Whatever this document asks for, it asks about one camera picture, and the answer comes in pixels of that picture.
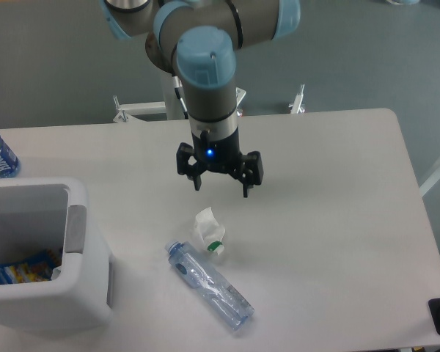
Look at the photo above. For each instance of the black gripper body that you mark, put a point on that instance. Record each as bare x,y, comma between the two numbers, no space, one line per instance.
222,156

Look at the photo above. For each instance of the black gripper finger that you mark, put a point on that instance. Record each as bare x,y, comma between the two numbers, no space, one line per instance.
248,170
188,165

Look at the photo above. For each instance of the white paper wrapper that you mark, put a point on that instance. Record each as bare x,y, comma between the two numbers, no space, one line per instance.
207,234

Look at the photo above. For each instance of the clear crushed plastic bottle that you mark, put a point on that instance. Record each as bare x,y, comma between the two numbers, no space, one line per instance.
201,276

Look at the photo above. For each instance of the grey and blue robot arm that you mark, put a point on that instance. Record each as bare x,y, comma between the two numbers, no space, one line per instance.
198,40

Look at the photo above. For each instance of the white trash can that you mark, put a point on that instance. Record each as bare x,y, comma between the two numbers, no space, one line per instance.
53,213

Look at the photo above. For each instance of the colourful snack wrapper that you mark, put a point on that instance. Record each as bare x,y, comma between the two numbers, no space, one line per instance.
37,268

